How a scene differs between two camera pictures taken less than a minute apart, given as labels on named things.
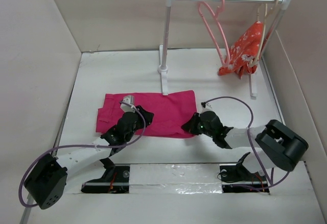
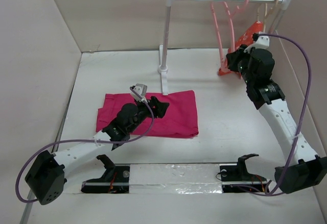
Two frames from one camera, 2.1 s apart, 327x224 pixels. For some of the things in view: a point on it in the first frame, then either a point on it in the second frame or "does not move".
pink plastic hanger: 217,20 to 224,71
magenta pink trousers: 171,110 does not move
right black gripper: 190,125 to 233,57
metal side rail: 29,200 does not move
